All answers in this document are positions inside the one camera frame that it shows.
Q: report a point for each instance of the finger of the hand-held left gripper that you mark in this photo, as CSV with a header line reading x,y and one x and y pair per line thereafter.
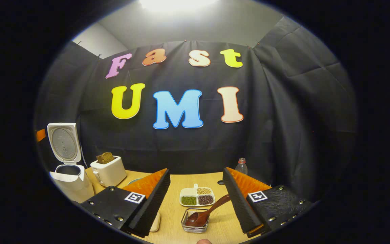
x,y
40,135

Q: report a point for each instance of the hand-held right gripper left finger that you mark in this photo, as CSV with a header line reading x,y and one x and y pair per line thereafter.
x,y
151,206

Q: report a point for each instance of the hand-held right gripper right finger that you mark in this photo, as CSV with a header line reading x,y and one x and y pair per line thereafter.
x,y
239,206

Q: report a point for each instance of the brown wooden spoon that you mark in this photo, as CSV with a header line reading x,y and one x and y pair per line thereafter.
x,y
212,208

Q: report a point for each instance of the white rice cooker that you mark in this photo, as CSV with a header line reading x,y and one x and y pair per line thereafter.
x,y
74,184

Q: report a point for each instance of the clear plastic rice tray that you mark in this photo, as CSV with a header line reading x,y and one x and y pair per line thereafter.
x,y
155,222

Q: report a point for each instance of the light blue plate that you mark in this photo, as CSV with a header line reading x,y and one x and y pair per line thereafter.
x,y
135,180

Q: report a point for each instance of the dark red beans pile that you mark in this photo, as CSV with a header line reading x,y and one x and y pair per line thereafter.
x,y
205,200

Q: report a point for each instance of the green mung beans pile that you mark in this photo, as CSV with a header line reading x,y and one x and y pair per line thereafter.
x,y
188,200

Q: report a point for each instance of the yellow soybeans pile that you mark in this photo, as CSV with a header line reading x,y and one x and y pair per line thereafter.
x,y
204,191

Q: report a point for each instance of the clear plastic water bottle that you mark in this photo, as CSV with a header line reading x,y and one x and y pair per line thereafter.
x,y
241,167

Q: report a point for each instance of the white divided dish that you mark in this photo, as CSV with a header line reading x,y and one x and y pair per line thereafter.
x,y
188,192

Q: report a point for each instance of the white toaster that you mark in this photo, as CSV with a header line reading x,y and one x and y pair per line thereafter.
x,y
112,174

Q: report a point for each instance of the brown toast slice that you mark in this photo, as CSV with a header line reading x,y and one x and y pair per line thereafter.
x,y
105,158

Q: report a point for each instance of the black backdrop cloth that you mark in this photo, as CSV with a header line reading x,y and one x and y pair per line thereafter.
x,y
283,135

